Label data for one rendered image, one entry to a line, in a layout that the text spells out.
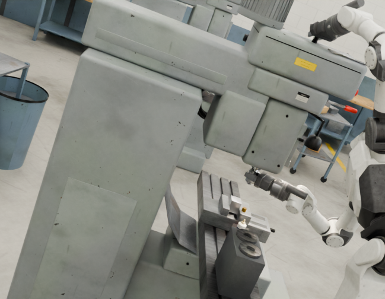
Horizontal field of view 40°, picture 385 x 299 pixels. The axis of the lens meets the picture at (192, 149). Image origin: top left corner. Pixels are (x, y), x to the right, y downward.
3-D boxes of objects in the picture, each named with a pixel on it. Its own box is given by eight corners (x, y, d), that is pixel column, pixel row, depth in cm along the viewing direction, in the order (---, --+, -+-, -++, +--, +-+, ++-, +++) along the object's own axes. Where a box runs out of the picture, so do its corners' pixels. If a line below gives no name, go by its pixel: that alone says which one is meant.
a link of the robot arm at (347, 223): (346, 232, 249) (367, 200, 235) (347, 253, 239) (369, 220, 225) (323, 225, 249) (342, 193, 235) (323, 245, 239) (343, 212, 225)
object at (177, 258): (253, 260, 277) (263, 241, 273) (262, 301, 245) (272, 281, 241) (165, 231, 271) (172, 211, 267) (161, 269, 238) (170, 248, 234)
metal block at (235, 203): (236, 208, 259) (240, 198, 257) (236, 214, 253) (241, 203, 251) (226, 205, 258) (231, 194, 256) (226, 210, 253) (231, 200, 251)
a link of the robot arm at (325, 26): (307, 39, 211) (325, 31, 200) (311, 16, 213) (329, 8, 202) (332, 48, 216) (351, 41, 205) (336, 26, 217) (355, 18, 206)
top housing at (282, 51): (336, 88, 239) (352, 54, 233) (352, 104, 215) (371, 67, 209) (241, 51, 233) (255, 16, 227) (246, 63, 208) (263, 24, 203)
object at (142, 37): (257, 98, 239) (274, 57, 232) (263, 113, 218) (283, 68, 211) (89, 35, 228) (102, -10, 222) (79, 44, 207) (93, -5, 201)
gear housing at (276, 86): (308, 101, 240) (317, 80, 237) (320, 117, 218) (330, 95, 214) (241, 75, 236) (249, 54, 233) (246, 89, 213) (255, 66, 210)
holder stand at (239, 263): (240, 270, 224) (258, 232, 217) (246, 303, 203) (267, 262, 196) (214, 261, 222) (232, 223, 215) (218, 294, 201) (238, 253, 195)
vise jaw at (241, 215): (245, 209, 264) (248, 203, 263) (248, 224, 250) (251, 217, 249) (234, 206, 264) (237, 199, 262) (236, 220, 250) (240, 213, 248)
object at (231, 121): (238, 139, 247) (260, 89, 238) (243, 159, 225) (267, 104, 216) (201, 126, 245) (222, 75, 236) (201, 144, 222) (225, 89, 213)
